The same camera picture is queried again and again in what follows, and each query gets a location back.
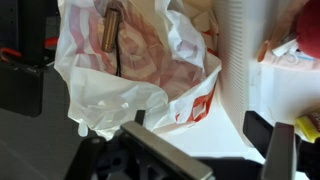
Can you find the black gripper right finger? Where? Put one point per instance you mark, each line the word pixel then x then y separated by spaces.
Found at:
pixel 281 159

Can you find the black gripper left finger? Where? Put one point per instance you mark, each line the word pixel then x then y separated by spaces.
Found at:
pixel 177 160

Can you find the yellow green block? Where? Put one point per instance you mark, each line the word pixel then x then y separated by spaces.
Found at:
pixel 309 124

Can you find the red plush ball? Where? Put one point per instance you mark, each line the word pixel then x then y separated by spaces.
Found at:
pixel 308 29

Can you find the white plastic basket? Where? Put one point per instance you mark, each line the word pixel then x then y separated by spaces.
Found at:
pixel 246 84

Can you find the white plastic shopping bag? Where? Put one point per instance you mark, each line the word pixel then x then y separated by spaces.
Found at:
pixel 164 62

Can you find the round white table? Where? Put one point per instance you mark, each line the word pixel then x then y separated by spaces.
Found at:
pixel 239 153

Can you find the black equipment stand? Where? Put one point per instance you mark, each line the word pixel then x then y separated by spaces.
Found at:
pixel 25 53

